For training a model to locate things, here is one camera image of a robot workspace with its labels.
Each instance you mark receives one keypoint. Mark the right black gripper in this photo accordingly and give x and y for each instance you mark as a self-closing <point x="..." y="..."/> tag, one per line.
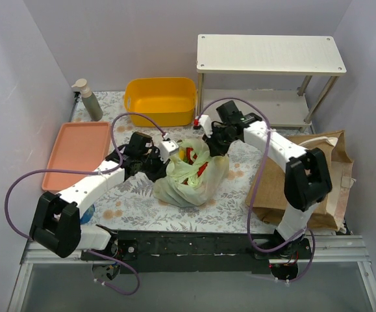
<point x="215" y="143"/>

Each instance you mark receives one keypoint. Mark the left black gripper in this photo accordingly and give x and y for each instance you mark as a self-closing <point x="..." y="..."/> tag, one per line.
<point x="157" y="166"/>

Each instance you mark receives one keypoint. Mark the green plastic grocery bag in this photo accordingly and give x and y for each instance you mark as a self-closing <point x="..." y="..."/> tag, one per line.
<point x="169" y="189"/>

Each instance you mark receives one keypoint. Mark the red chili pepper toy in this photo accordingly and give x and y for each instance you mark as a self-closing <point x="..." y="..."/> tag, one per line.
<point x="191" y="156"/>

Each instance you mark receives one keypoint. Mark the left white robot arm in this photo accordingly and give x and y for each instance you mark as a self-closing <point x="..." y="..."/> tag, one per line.
<point x="59" y="220"/>

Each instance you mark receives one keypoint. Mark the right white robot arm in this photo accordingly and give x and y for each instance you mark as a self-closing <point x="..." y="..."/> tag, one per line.
<point x="307" y="180"/>

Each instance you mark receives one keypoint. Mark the yellow fruit toy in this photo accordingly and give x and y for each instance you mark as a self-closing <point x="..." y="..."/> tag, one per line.
<point x="182" y="155"/>

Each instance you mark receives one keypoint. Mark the yellow plastic basket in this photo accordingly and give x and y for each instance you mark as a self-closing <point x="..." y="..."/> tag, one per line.
<point x="169" y="101"/>

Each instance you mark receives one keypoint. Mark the pink plastic tray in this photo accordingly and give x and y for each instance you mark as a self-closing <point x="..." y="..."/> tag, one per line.
<point x="80" y="146"/>

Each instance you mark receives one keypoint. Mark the white blue tape roll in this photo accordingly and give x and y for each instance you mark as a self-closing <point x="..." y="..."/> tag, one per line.
<point x="88" y="214"/>

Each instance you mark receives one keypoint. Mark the brown jute tote bag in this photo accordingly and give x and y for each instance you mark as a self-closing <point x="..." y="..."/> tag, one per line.
<point x="270" y="202"/>

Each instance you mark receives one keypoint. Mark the grey pump soap bottle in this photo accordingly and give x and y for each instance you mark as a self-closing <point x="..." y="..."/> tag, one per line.
<point x="89" y="100"/>

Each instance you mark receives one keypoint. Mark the white two-tier shelf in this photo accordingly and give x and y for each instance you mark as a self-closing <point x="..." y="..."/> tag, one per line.
<point x="286" y="77"/>

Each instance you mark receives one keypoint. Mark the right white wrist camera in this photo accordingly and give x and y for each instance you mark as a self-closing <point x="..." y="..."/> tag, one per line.
<point x="203" y="122"/>

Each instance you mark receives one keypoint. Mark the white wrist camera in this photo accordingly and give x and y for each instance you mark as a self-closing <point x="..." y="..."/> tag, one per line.
<point x="168" y="148"/>
<point x="203" y="122"/>

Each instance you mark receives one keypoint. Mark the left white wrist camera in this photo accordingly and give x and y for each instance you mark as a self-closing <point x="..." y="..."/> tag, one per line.
<point x="168" y="148"/>

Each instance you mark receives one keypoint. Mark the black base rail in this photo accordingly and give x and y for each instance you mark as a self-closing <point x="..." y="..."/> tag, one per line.
<point x="165" y="251"/>

